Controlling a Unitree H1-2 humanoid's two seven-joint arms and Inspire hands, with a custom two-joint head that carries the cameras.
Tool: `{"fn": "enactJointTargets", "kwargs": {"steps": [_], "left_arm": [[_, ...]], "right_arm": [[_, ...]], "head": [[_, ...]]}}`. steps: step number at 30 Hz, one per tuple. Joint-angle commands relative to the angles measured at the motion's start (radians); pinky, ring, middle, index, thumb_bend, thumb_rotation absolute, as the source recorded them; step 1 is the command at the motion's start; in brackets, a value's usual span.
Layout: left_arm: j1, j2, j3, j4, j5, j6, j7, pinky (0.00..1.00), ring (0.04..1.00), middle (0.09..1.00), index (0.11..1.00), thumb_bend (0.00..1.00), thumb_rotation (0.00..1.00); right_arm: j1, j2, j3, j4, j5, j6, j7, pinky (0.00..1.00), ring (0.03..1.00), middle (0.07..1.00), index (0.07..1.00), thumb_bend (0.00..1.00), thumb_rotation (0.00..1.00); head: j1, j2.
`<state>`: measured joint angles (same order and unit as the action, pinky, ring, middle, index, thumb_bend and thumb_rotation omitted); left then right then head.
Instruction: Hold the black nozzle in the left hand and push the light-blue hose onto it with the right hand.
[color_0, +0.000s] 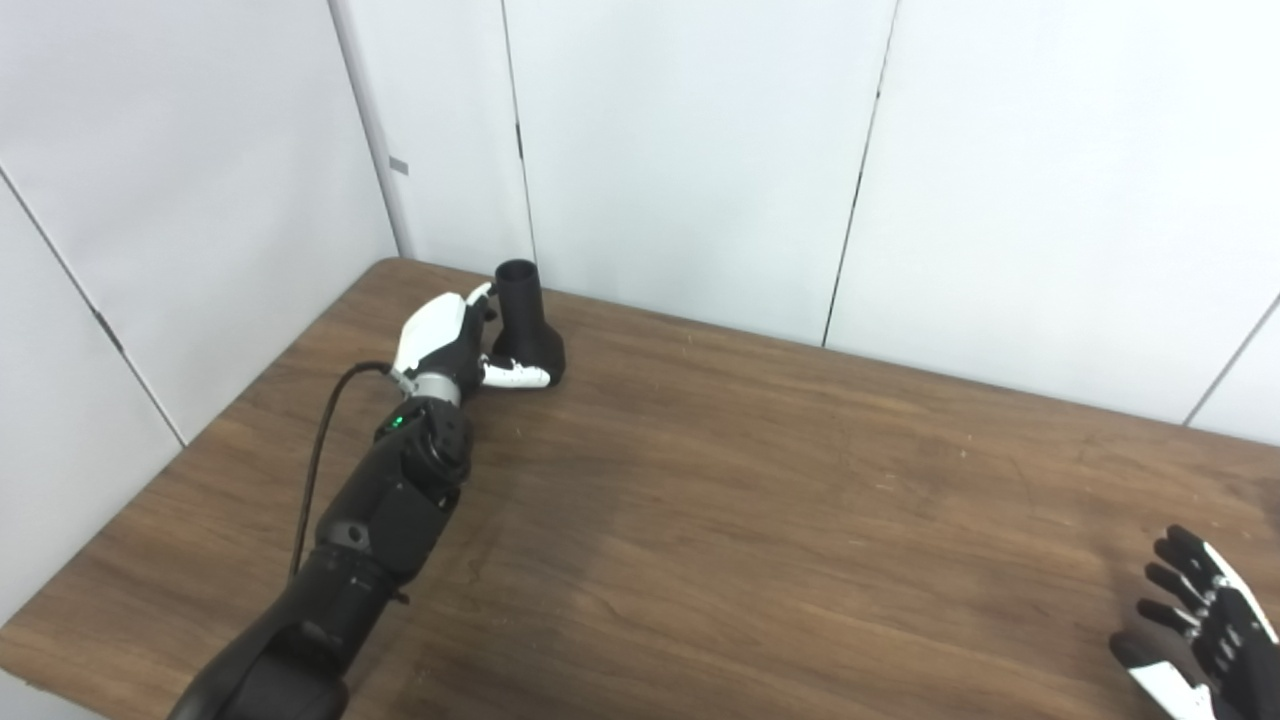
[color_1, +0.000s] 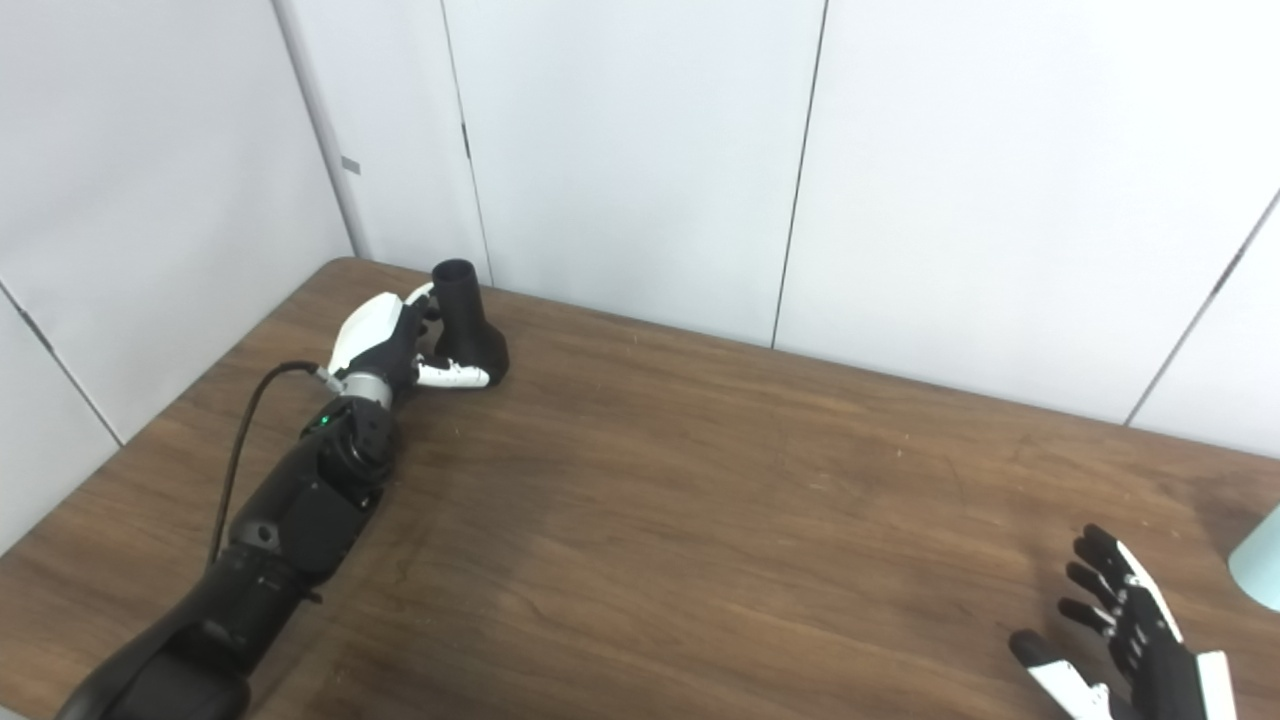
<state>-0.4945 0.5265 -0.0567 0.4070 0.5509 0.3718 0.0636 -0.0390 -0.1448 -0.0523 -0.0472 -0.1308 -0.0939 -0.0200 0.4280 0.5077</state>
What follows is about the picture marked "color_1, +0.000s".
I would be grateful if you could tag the light blue cylinder cup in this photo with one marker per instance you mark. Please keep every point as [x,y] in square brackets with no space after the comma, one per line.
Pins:
[1262,570]

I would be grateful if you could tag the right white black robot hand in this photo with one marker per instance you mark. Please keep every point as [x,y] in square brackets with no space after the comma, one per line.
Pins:
[1165,680]

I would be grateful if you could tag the black flared nozzle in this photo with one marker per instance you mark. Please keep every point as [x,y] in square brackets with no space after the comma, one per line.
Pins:
[470,335]

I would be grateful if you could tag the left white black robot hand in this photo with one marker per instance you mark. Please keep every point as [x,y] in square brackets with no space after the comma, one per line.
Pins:
[385,340]

